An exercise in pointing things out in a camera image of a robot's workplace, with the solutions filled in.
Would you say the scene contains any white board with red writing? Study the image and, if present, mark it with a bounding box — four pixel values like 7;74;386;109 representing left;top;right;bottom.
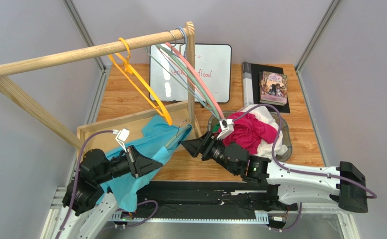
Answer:
149;44;232;103

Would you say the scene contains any wooden clothes rack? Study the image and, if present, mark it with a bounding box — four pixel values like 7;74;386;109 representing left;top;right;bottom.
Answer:
0;22;196;150

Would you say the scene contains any light blue t shirt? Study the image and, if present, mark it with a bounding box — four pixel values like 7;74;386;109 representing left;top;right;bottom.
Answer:
101;115;178;212

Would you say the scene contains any sage green hanger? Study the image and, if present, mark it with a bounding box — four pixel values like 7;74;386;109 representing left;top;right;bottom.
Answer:
165;120;193;150

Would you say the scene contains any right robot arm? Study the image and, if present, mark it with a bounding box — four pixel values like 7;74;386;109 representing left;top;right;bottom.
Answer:
181;132;368;213

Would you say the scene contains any black binder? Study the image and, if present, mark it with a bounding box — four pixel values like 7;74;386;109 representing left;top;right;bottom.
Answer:
242;62;290;113

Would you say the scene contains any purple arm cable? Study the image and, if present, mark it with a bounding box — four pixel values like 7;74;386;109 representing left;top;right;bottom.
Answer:
54;129;116;239
231;104;378;200

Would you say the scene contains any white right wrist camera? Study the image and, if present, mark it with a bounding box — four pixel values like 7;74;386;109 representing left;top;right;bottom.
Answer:
217;119;234;140

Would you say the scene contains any light blue wire hanger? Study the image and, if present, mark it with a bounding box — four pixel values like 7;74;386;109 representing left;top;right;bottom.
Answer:
145;27;222;119

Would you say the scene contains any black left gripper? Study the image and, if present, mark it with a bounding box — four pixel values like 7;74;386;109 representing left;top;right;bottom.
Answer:
96;144;163;183

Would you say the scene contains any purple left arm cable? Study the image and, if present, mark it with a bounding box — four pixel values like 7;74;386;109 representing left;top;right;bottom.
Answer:
54;129;116;239

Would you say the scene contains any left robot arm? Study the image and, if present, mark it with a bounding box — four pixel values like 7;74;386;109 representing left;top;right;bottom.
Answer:
55;146;163;239

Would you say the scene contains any illustrated paperback book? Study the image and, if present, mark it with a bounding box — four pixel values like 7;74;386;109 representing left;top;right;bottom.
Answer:
259;71;288;106

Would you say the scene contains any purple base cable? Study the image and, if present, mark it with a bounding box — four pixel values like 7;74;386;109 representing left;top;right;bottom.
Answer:
100;200;159;231

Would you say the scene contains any clear blue plastic tub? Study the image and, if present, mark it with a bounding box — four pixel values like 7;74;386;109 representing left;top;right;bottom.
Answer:
207;107;293;162

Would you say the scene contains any pink hanger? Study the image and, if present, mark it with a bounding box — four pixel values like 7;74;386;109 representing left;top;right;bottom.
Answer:
162;42;225;120

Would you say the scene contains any pale green hanger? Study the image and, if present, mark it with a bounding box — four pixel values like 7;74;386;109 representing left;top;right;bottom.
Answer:
151;42;225;120

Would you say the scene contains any magenta t shirt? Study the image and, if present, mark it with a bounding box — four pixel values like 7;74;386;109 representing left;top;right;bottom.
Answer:
223;111;278;157

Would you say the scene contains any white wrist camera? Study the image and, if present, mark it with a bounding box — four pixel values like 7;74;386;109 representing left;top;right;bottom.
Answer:
112;128;130;153
217;119;234;140

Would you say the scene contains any yellow plastic hanger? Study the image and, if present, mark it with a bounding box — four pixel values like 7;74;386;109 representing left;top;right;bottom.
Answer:
108;37;174;126

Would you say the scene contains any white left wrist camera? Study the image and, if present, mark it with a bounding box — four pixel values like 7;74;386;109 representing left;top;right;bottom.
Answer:
112;128;130;153

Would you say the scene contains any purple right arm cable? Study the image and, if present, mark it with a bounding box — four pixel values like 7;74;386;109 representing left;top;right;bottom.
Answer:
231;104;378;200

